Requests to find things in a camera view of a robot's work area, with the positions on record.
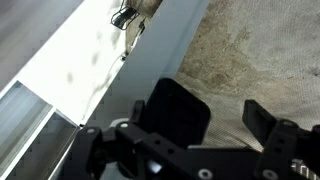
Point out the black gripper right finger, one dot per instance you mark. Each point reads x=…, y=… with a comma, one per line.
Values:
x=280, y=143

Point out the white door frame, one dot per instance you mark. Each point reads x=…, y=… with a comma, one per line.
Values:
x=26, y=126

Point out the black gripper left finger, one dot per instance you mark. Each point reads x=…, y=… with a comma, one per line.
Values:
x=133, y=136

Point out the white framed sliding screen door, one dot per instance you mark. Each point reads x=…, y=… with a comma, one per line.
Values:
x=150, y=56

